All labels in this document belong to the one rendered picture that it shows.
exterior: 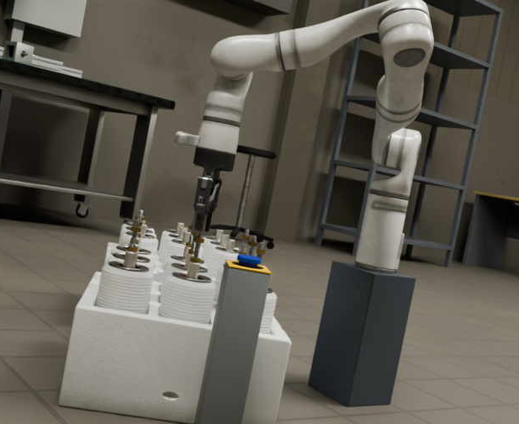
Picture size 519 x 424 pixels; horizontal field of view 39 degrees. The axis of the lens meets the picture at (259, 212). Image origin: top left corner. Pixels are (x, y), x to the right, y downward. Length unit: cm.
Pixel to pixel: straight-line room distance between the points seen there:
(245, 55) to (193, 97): 384
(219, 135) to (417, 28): 39
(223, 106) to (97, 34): 354
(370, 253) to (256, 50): 58
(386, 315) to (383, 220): 21
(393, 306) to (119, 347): 65
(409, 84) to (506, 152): 633
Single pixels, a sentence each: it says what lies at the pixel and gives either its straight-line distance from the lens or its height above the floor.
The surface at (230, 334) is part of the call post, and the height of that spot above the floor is 20.
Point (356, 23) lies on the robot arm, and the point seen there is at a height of 76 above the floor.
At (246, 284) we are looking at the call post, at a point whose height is 29.
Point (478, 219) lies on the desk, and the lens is 714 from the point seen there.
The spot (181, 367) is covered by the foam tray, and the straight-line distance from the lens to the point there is 134.
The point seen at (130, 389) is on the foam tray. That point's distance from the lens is 136.
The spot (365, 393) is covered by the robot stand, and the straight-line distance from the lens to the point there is 171.
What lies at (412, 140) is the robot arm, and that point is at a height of 60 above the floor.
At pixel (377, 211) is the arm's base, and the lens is 167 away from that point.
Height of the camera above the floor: 47
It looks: 3 degrees down
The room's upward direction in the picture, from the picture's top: 11 degrees clockwise
